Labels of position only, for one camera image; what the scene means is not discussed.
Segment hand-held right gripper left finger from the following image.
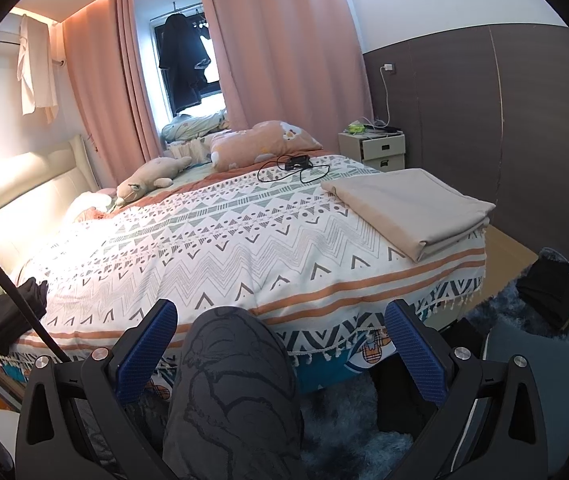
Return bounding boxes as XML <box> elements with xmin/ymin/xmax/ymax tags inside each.
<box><xmin>14</xmin><ymin>298</ymin><xmax>179</xmax><ymax>480</ymax></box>

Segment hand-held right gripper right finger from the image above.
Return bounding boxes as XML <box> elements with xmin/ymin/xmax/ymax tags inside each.
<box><xmin>383</xmin><ymin>299</ymin><xmax>558</xmax><ymax>480</ymax></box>

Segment beige coat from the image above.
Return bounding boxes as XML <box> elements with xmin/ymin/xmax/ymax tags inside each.
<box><xmin>321</xmin><ymin>167</ymin><xmax>496</xmax><ymax>263</ymax></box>

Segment black clothes pile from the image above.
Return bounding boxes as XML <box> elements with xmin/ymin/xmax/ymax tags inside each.
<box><xmin>0</xmin><ymin>277</ymin><xmax>49</xmax><ymax>356</ymax></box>

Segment dark hanging clothes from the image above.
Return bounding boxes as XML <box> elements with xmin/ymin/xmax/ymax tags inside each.
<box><xmin>157</xmin><ymin>12</ymin><xmax>212</xmax><ymax>113</ymax></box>

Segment blue printed bed sheet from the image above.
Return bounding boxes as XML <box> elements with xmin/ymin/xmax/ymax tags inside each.
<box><xmin>0</xmin><ymin>310</ymin><xmax>465</xmax><ymax>396</ymax></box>

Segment person's leg in dark pants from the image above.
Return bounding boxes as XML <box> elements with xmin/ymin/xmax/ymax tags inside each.
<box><xmin>162</xmin><ymin>307</ymin><xmax>308</xmax><ymax>480</ymax></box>

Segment blue shaggy rug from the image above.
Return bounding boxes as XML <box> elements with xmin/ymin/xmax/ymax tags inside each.
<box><xmin>295</xmin><ymin>275</ymin><xmax>569</xmax><ymax>480</ymax></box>

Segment patterned white bed blanket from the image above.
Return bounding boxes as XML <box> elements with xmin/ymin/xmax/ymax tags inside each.
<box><xmin>0</xmin><ymin>152</ymin><xmax>488</xmax><ymax>376</ymax></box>

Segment black folded cloth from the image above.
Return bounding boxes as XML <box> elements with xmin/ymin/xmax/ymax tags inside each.
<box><xmin>515</xmin><ymin>257</ymin><xmax>569</xmax><ymax>331</ymax></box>

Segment beige plush toy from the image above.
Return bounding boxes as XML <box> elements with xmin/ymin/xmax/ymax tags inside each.
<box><xmin>114</xmin><ymin>156</ymin><xmax>192</xmax><ymax>206</ymax></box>

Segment cream folded blanket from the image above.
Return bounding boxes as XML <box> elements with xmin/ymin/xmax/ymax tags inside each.
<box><xmin>167</xmin><ymin>137</ymin><xmax>212</xmax><ymax>166</ymax></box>

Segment cream padded headboard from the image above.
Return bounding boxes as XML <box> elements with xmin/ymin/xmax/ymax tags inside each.
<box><xmin>0</xmin><ymin>135</ymin><xmax>100</xmax><ymax>286</ymax></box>

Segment cream nightstand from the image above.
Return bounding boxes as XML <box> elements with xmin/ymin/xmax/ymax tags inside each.
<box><xmin>339</xmin><ymin>131</ymin><xmax>408</xmax><ymax>172</ymax></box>

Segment light folded quilt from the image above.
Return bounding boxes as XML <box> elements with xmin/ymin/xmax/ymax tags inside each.
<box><xmin>161</xmin><ymin>110</ymin><xmax>228</xmax><ymax>142</ymax></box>

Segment peach printed pillow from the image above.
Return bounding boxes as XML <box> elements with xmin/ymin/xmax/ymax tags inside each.
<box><xmin>208</xmin><ymin>120</ymin><xmax>324</xmax><ymax>173</ymax></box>

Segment pink curtain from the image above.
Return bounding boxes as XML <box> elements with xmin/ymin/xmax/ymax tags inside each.
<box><xmin>199</xmin><ymin>0</ymin><xmax>375</xmax><ymax>153</ymax></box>
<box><xmin>62</xmin><ymin>0</ymin><xmax>165</xmax><ymax>183</ymax></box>

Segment thick black cable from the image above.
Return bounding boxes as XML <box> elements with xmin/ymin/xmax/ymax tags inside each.
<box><xmin>0</xmin><ymin>232</ymin><xmax>70</xmax><ymax>363</ymax></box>

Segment black cable with adapter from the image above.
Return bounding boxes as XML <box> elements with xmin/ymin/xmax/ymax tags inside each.
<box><xmin>256</xmin><ymin>155</ymin><xmax>330</xmax><ymax>185</ymax></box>

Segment white wall charger with cable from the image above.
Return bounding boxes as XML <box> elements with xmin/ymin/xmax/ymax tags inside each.
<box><xmin>379</xmin><ymin>62</ymin><xmax>398</xmax><ymax>128</ymax></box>

